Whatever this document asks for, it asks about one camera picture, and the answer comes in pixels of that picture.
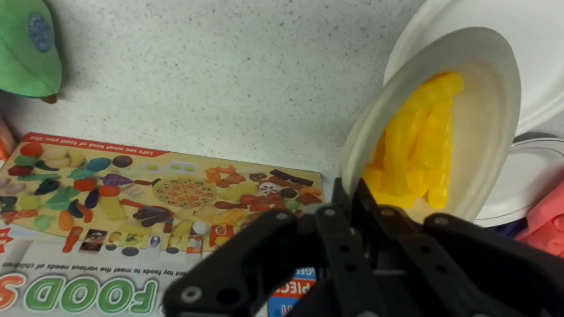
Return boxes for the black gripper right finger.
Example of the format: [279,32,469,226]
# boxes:
[351,178,564,317]

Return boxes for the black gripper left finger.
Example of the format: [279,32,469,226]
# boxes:
[163,176,378,317]

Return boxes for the yellow toy chips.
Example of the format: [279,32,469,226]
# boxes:
[360,71,468,212]

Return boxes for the white bowl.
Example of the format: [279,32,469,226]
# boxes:
[341,25,524,226]

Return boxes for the small white plate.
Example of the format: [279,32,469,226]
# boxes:
[473,132,564,229]

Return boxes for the large white plate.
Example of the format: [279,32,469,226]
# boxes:
[385,0,564,138]

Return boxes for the coral pink cloth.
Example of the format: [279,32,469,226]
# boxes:
[515,178,564,261]

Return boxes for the toy food set box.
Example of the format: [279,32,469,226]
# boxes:
[0,131,332,317]

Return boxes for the peach orange cloth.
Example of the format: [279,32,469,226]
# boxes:
[0,117,18,169]

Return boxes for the green ball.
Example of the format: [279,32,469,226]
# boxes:
[0,0,64,102]

